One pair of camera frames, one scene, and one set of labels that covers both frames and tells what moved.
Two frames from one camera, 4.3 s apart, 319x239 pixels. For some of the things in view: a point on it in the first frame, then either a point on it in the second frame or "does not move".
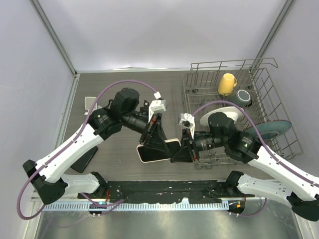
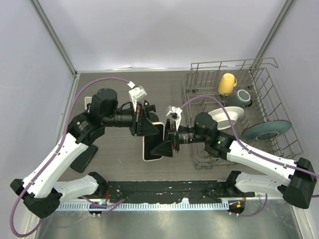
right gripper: (184, 154) → (171, 135)
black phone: (80, 165) does not move
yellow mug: (226, 83) does not move
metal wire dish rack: (235, 108) does not move
